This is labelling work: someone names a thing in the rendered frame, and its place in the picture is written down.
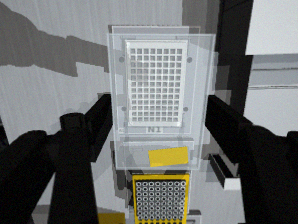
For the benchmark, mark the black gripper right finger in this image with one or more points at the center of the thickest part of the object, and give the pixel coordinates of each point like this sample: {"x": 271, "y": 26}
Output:
{"x": 269, "y": 184}

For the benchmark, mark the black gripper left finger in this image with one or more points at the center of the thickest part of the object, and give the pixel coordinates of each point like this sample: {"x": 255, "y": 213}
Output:
{"x": 29, "y": 162}

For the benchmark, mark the yellow bin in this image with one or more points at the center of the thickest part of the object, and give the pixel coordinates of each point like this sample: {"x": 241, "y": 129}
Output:
{"x": 111, "y": 218}

